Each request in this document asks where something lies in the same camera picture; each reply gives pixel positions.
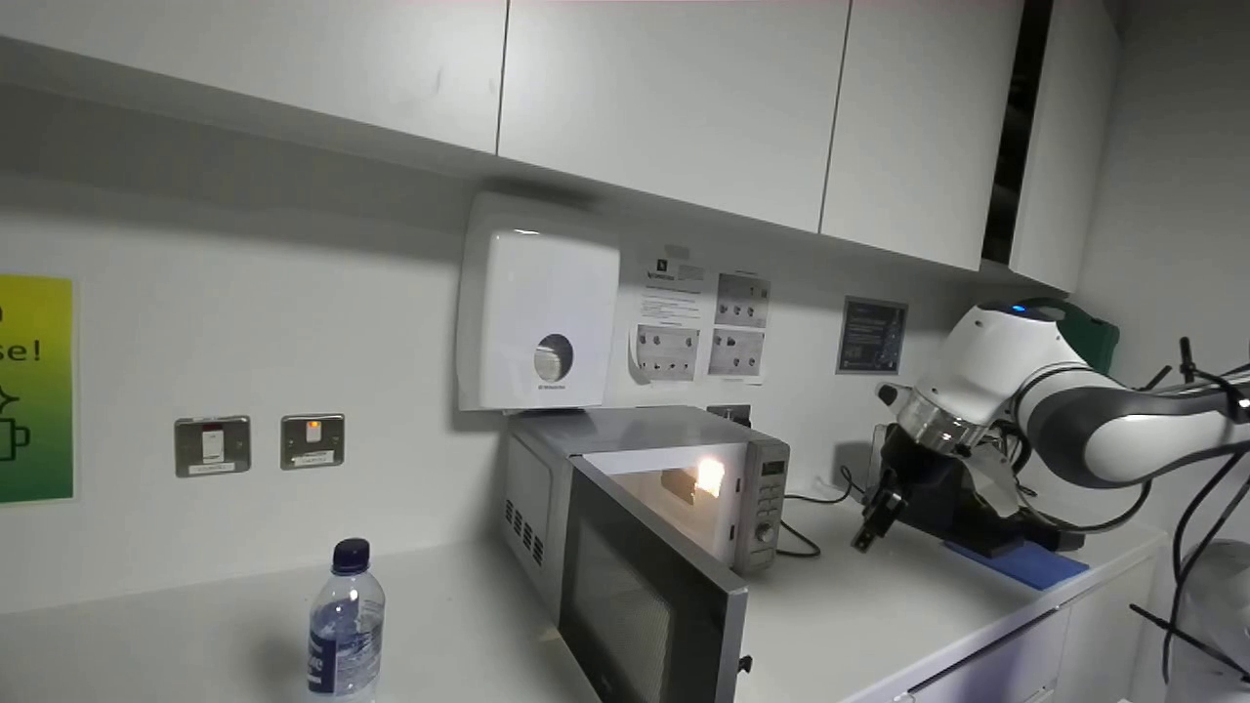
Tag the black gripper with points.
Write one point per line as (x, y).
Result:
(918, 471)

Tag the silver microwave oven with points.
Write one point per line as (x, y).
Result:
(626, 435)

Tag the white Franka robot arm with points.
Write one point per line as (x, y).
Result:
(1120, 432)

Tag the blue mat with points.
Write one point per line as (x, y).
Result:
(1035, 568)

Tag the white base cabinet front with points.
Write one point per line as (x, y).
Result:
(1108, 637)

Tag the grey socket notice sheet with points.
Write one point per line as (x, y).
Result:
(743, 300)

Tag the white label with dark logo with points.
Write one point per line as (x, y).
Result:
(677, 269)

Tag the white paper towel dispenser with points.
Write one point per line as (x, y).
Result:
(520, 318)

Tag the clear water bottle blue cap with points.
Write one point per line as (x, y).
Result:
(345, 629)

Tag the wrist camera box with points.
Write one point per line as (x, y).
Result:
(1001, 482)

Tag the dark framed wall poster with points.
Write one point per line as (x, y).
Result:
(872, 335)

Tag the white double wall socket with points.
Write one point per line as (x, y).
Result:
(737, 353)
(665, 353)

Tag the green wall sign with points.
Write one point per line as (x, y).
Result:
(1098, 342)

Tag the white wall cabinet door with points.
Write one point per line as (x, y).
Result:
(677, 90)
(259, 51)
(918, 119)
(1066, 131)

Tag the steel wall switch plate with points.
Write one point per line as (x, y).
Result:
(313, 443)

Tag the silver wall socket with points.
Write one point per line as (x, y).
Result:
(211, 446)

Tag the green yellow wall poster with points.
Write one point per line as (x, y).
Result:
(31, 391)

